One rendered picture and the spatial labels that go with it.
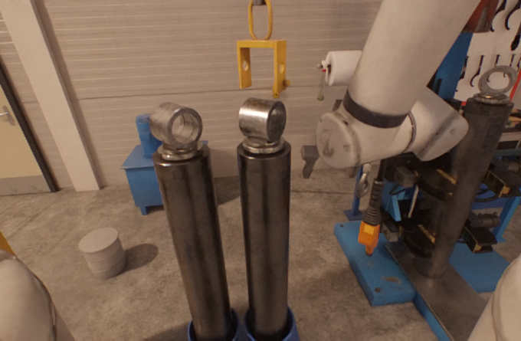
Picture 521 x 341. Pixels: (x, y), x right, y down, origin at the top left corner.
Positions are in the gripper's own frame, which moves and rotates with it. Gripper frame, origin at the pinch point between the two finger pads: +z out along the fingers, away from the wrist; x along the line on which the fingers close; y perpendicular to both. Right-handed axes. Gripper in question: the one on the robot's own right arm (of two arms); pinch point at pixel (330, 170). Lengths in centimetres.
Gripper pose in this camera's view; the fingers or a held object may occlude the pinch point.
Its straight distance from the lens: 76.6
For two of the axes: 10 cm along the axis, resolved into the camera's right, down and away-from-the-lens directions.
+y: 1.2, 7.8, -6.1
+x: 9.8, -0.1, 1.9
